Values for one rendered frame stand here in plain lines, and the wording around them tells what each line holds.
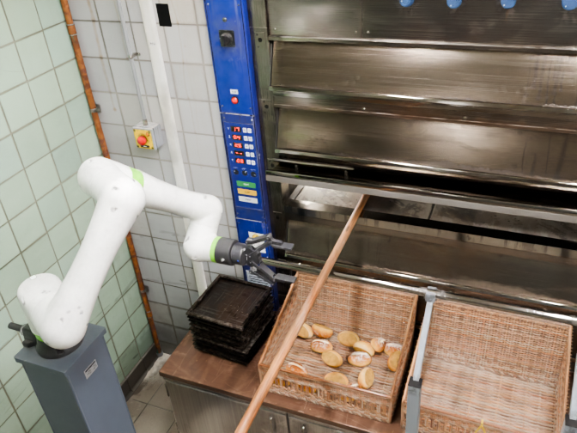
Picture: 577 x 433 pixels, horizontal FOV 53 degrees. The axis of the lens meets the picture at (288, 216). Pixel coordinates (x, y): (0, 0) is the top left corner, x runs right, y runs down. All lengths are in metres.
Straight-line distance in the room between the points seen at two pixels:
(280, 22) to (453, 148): 0.76
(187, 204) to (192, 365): 0.96
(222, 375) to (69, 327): 1.04
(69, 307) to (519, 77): 1.53
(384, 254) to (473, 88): 0.81
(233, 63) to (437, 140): 0.81
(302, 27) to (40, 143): 1.16
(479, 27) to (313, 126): 0.70
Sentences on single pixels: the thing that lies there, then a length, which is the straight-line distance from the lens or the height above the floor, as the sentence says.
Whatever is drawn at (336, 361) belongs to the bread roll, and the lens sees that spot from 2.55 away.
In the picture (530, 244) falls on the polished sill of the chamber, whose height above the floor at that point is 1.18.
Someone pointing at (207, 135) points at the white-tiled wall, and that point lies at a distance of 2.51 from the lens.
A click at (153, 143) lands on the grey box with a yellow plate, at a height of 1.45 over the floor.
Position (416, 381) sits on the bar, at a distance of 2.07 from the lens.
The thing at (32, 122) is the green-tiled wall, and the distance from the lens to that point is 2.56.
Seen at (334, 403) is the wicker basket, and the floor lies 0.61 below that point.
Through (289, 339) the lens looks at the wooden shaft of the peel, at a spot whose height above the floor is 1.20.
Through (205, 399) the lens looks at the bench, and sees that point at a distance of 2.70.
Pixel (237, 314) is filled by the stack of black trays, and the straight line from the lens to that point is 2.55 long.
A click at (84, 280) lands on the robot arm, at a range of 1.70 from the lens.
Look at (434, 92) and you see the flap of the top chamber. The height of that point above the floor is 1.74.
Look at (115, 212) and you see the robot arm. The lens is 1.64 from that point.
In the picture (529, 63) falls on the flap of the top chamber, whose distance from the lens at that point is 2.06.
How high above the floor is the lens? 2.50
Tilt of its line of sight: 33 degrees down
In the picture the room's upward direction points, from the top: 5 degrees counter-clockwise
